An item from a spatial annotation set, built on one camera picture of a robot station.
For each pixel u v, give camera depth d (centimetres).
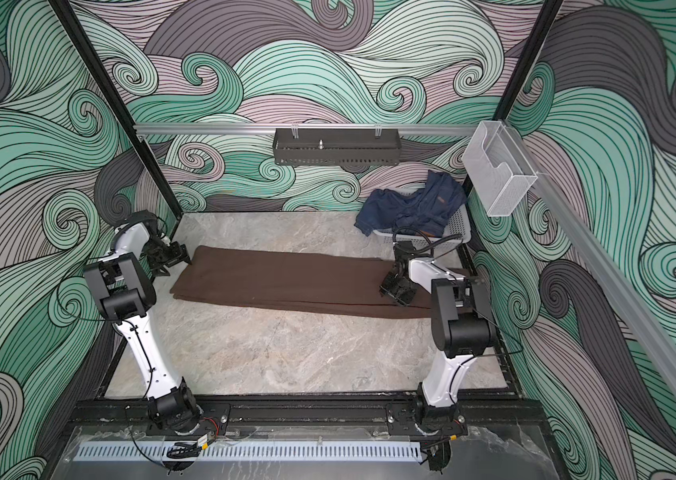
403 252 76
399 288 81
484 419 75
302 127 92
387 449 70
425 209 113
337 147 95
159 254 86
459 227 107
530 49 76
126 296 60
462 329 50
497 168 79
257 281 103
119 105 88
